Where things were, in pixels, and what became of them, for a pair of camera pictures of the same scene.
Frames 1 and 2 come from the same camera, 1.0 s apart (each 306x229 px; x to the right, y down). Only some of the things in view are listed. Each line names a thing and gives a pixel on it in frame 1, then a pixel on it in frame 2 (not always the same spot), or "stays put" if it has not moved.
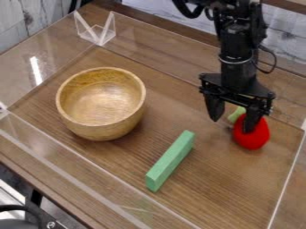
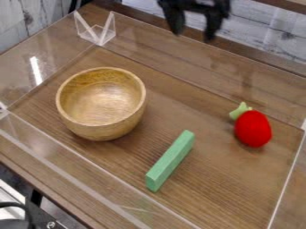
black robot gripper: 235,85 -> 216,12
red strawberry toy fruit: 248,140 stays put
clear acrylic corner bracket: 97,34 stays put
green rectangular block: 170,161 stays put
